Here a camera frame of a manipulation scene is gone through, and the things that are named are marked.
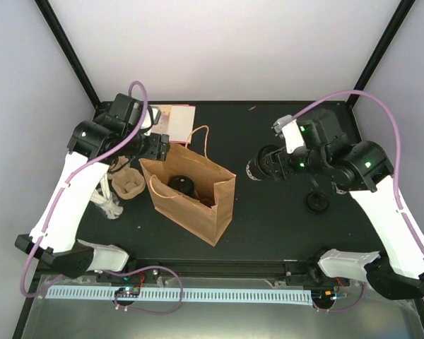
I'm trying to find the brown pulp cup carrier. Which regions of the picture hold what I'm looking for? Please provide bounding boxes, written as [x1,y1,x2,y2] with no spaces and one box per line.
[107,157,146,200]

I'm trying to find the black takeout coffee cup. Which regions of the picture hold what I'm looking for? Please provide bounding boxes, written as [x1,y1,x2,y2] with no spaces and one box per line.
[245,145,285,182]

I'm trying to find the black coffee cup lid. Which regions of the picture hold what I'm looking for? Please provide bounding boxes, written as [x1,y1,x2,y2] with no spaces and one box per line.
[167,175,195,198]
[305,191,329,214]

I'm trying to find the brown paper bag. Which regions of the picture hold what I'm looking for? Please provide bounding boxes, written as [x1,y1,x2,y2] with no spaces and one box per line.
[139,125,236,246]

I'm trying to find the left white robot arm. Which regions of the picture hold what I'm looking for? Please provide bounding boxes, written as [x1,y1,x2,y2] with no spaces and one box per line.
[15,93,170,282]

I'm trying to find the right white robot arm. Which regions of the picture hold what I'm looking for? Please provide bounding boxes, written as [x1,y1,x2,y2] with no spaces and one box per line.
[272,109,424,300]

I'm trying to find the white plastic cutlery bundle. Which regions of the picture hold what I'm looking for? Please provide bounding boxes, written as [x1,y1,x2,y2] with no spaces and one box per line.
[90,187,124,220]

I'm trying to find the printed orange paper bag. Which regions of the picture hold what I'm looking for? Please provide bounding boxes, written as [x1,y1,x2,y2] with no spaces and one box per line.
[151,105,196,143]

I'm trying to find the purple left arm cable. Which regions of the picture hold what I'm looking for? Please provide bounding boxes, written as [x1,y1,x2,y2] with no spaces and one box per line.
[20,80,151,297]

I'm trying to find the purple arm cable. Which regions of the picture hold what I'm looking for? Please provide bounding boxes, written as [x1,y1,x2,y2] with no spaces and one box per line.
[285,90,424,283]
[20,80,151,297]

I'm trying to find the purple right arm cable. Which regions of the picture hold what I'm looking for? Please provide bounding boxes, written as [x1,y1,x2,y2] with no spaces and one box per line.
[285,90,424,283]

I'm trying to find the perforated white metal rail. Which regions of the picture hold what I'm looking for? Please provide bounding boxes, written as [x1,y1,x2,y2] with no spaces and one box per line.
[45,285,312,306]

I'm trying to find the purple cable loop at rail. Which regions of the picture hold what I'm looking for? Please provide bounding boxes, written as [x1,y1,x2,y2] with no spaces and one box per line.
[113,262,187,314]

